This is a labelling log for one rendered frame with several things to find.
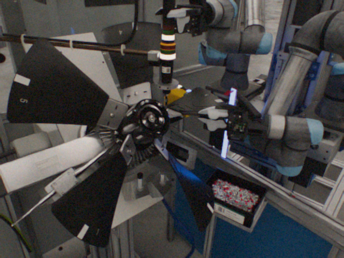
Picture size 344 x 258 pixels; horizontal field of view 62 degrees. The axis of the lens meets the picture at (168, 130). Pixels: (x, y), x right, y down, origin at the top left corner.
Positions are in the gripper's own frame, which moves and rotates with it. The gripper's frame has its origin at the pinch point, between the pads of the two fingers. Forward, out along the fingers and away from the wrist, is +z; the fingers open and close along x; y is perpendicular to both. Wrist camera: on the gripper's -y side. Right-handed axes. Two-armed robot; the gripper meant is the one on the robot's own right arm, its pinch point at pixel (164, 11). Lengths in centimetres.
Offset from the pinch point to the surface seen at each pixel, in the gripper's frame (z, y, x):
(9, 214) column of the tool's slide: 32, 92, 64
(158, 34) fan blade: -11.0, 9.0, 11.3
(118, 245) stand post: 12, 89, 11
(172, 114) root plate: -1.8, 29.7, -2.6
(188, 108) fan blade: -9.1, 29.9, -3.6
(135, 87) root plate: 3.2, 22.4, 8.1
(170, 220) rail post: -42, 129, 26
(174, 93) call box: -38, 42, 24
